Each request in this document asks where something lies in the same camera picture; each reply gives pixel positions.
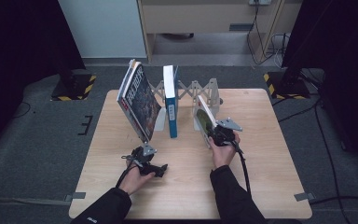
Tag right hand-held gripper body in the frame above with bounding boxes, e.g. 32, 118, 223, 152
214, 117, 243, 147

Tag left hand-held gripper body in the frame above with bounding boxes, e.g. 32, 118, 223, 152
120, 143, 158, 175

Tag small white picture book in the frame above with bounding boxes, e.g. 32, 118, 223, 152
195, 94, 219, 148

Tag grey metal expandable book stand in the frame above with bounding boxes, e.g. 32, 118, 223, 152
150, 77, 224, 132

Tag blue book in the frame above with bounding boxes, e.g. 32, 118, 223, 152
162, 64, 180, 139

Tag portrait cover magazine red banner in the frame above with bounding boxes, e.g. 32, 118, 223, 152
119, 62, 145, 140

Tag dark cover magazine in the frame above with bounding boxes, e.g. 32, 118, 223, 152
124, 63, 162, 143

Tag orange edged magazine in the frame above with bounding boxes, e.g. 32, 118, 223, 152
117, 58, 138, 102

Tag person's right hand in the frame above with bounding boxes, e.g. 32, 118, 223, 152
208, 133, 241, 171

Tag person's left hand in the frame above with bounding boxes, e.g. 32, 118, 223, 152
117, 167, 157, 196

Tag black floor tape mark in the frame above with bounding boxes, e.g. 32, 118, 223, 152
77, 115, 93, 136

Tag grey tape piece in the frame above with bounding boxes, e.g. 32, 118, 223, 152
64, 191, 87, 203
293, 191, 316, 203

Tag striped black stand base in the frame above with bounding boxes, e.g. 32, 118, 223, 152
263, 66, 311, 101
49, 69, 97, 102

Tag light wooden desk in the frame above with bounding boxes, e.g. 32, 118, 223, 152
136, 0, 304, 64

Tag white power strip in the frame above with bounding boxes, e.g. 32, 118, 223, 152
249, 0, 273, 7

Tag white cabinet panel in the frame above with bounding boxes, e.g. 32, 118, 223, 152
57, 0, 147, 59

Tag black curtain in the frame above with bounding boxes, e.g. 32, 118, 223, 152
0, 0, 87, 157
281, 0, 358, 169

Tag left hand-held gripper cable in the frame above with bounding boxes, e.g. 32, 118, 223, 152
115, 153, 142, 189

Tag hand-held gripper cable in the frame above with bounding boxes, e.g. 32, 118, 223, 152
229, 139, 254, 197
115, 153, 142, 189

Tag right hand-held gripper cable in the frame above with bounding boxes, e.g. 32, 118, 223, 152
229, 139, 254, 197

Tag white cable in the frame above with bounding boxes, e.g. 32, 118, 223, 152
268, 32, 290, 68

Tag long black floor cable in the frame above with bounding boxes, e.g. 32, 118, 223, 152
313, 97, 346, 224

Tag black hanging cable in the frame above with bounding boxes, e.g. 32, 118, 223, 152
246, 4, 273, 66

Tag thin black floor cable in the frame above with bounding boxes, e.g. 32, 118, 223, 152
12, 101, 32, 119

